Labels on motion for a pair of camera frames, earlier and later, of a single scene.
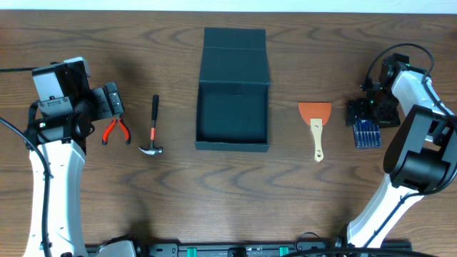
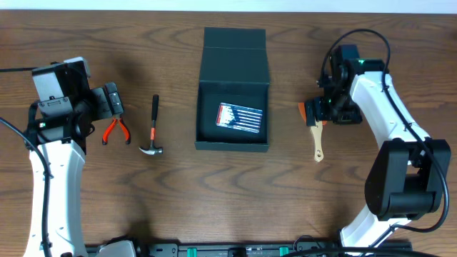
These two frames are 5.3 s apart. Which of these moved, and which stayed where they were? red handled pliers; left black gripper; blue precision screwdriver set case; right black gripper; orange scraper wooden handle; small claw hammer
Moved: right black gripper; blue precision screwdriver set case
Stayed: left black gripper; orange scraper wooden handle; red handled pliers; small claw hammer
